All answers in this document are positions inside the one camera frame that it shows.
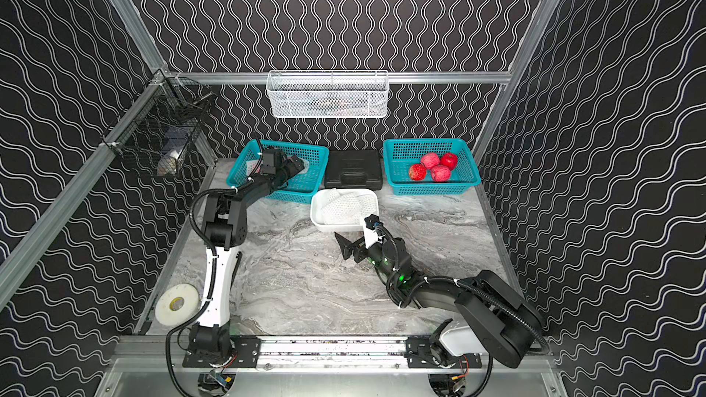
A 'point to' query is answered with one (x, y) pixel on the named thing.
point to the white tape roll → (176, 304)
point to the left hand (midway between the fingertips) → (294, 160)
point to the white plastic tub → (319, 197)
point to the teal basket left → (300, 188)
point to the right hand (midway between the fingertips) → (351, 225)
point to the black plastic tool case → (354, 169)
